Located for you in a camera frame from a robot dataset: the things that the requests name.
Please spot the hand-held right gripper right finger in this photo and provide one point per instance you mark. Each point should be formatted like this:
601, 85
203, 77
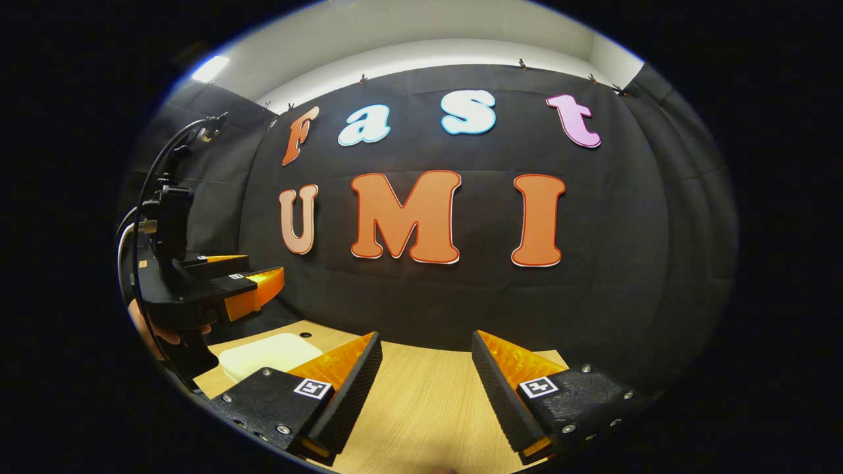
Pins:
504, 395

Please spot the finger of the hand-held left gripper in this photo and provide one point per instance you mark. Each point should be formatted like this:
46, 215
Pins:
230, 286
217, 266

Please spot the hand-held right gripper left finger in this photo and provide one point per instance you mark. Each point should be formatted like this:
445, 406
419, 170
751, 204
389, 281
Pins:
349, 401

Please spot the ceiling light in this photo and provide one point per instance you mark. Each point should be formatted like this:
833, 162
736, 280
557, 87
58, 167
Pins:
211, 68

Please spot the cream small suitcase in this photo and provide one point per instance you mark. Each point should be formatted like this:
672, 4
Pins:
263, 355

